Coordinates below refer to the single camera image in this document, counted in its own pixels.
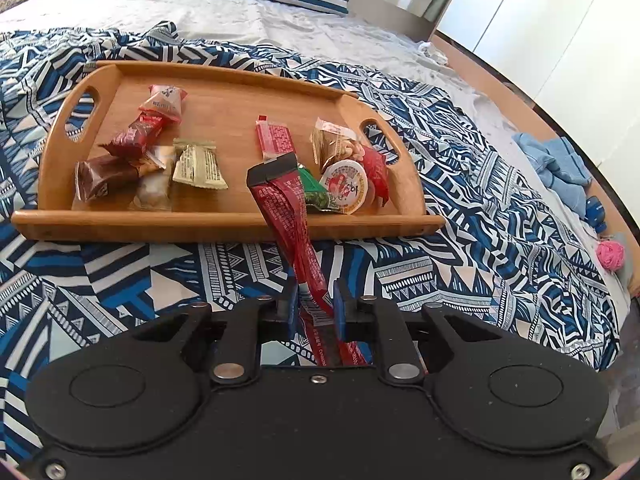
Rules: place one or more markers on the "clear jelly cup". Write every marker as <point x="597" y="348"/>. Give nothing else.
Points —
<point x="345" y="185"/>

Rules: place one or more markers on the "small blue ball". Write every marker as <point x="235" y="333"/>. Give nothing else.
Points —
<point x="595" y="212"/>

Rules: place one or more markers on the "brown chocolate packet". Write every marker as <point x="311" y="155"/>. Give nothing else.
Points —
<point x="102" y="180"/>

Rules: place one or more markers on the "light blue cloth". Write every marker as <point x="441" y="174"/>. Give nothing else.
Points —
<point x="555" y="160"/>

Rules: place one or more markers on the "crumpled white plastic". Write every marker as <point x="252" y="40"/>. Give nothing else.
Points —
<point x="431" y="50"/>

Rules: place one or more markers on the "wooden bed frame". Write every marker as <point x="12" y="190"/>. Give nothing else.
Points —
<point x="500" y="77"/>

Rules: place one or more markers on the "wooden tray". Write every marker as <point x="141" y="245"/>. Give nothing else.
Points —
<point x="225" y="105"/>

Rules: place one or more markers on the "pink white snack packet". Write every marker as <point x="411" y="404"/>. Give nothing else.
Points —
<point x="165" y="102"/>

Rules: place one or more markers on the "dark red wafer packet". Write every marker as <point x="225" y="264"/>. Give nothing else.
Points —
<point x="132" y="137"/>

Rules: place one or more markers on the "gold snack packet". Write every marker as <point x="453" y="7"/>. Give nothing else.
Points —
<point x="200" y="167"/>

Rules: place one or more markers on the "beige biscuit packet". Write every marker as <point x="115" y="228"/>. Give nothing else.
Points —
<point x="152" y="187"/>

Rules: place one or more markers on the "red nut bag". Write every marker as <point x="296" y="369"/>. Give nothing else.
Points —
<point x="350" y="147"/>

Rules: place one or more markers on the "green pea packet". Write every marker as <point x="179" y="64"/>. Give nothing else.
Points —
<point x="315" y="196"/>

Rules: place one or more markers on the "blue white patterned blanket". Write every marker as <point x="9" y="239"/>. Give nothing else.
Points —
<point x="475" y="210"/>

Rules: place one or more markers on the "white wardrobe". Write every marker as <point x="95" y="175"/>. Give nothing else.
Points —
<point x="540" y="35"/>

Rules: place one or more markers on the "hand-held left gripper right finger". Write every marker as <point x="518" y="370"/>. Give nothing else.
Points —
<point x="342" y="310"/>

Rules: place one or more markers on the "red white stick packet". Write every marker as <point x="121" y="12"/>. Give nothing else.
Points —
<point x="274" y="140"/>

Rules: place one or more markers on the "long red snack packet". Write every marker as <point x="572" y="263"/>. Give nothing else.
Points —
<point x="285" y="215"/>

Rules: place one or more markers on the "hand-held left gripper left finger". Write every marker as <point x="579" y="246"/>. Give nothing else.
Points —
<point x="290" y="307"/>

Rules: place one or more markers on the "pink yarn ball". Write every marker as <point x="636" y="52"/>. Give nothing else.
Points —
<point x="611" y="254"/>

